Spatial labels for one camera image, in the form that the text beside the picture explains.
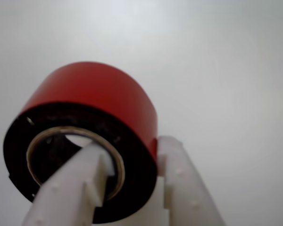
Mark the red tape roll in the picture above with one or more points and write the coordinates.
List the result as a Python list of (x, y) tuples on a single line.
[(96, 89)]

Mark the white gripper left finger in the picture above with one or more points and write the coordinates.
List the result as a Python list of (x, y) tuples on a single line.
[(66, 188)]

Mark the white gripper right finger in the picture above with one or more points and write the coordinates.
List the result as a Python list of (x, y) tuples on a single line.
[(188, 193)]

